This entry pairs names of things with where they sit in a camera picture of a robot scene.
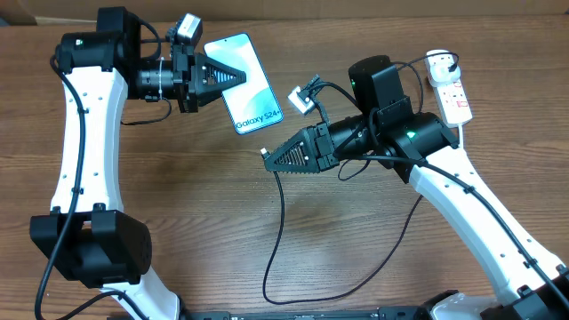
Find Samsung Galaxy smartphone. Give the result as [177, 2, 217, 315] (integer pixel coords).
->
[204, 33, 284, 135]

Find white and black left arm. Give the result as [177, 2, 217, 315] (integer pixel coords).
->
[29, 7, 246, 319]

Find white power strip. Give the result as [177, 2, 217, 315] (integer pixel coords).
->
[434, 80, 473, 128]

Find brown cardboard backdrop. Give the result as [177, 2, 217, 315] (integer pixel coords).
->
[1, 0, 568, 25]

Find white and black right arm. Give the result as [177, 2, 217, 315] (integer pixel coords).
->
[262, 55, 568, 319]

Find black USB charging cable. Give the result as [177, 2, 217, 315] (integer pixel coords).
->
[260, 52, 460, 306]

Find white charger plug adapter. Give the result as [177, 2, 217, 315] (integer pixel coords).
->
[424, 49, 461, 87]

